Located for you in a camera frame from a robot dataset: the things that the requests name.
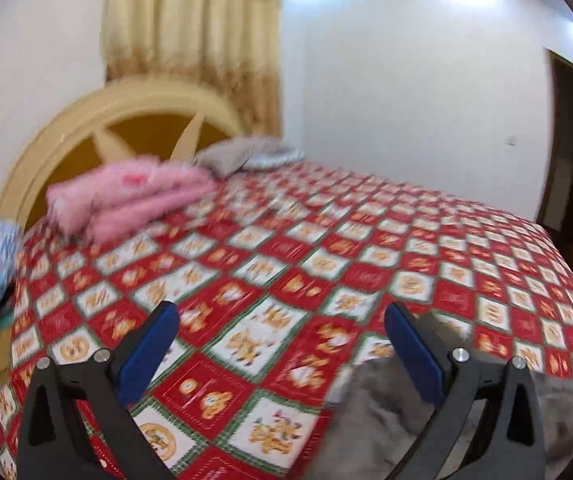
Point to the beige patterned curtain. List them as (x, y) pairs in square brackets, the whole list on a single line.
[(231, 46)]

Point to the pink folded quilt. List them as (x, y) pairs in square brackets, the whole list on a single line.
[(122, 197)]

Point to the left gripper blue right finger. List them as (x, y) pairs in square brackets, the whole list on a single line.
[(509, 440)]

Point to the light blue patterned pillow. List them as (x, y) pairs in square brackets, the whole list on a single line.
[(268, 161)]

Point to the striped grey pillow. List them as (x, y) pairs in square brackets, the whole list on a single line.
[(227, 157)]

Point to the cream and brown headboard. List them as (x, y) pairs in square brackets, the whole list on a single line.
[(165, 118)]

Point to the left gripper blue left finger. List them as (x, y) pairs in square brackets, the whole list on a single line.
[(53, 443)]

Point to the red patchwork cartoon bedspread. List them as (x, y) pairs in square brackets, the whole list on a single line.
[(282, 279)]

